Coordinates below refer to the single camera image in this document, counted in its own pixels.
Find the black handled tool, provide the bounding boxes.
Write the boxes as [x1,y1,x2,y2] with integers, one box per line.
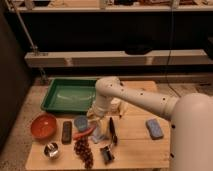
[109,117,118,145]

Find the white marker pen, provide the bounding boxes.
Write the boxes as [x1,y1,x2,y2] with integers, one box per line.
[119,102,128,117]

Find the small metal cup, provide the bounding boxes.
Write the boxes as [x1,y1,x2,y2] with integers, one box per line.
[44,142,59,159]

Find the blue sponge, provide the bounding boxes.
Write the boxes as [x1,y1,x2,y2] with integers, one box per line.
[146,119,164,140]

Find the light blue cloth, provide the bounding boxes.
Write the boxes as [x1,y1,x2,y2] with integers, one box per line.
[91,125,107,144]

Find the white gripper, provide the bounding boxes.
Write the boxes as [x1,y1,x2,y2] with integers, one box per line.
[86,108,107,125]

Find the bunch of dark grapes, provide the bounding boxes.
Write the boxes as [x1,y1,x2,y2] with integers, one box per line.
[74,138,94,169]

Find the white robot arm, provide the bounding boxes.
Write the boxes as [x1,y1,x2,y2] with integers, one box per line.
[92,76,213,171]

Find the green plastic tray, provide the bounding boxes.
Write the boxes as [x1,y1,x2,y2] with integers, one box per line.
[41,78,96,115]

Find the black binder clip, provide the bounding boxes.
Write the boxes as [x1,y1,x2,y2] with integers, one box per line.
[100,146,114,164]

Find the white paper cup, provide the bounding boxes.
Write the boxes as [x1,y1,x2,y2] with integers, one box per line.
[110,98,121,113]

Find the red chili pepper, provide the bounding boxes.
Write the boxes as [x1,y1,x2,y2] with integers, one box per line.
[73,125,96,140]

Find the black rectangular remote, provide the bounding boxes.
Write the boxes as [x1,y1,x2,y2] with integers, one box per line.
[61,121,72,144]

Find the red bowl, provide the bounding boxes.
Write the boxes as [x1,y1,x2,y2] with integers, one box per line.
[30,114,57,140]

